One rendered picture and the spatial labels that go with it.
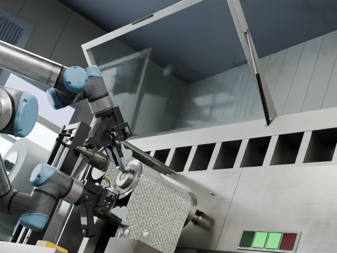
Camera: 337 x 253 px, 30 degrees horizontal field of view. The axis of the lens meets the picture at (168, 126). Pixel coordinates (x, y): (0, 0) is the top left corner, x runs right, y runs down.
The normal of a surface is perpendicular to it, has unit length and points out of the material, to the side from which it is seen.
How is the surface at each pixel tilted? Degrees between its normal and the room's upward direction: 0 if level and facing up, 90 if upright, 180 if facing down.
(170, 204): 90
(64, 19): 90
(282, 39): 180
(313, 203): 90
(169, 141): 90
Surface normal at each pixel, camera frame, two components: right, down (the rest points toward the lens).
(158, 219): 0.58, -0.11
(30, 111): 0.95, 0.23
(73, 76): 0.33, -0.24
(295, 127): -0.74, -0.48
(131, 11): -0.34, 0.87
